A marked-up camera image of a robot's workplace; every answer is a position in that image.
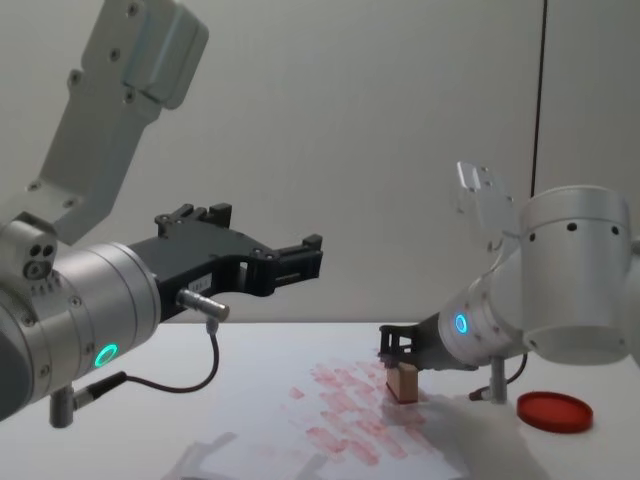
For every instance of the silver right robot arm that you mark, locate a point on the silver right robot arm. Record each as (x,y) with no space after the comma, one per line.
(570,270)

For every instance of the wooden stamp block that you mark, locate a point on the wooden stamp block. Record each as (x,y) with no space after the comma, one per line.
(402,382)

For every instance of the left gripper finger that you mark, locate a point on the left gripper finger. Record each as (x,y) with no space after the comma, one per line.
(297,262)
(192,216)

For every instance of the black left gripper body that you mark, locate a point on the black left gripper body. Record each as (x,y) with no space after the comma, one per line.
(200,260)

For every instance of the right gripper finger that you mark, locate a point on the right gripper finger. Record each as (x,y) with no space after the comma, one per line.
(387,361)
(395,334)

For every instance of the white paper with red stamps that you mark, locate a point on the white paper with red stamps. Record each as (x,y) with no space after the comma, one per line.
(300,440)

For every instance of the white table cloth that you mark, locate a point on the white table cloth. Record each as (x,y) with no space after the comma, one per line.
(280,342)

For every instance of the red round ink pad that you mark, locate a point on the red round ink pad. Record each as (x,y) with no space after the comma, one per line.
(555,411)

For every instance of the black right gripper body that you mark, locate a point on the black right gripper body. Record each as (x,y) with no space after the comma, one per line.
(430,345)

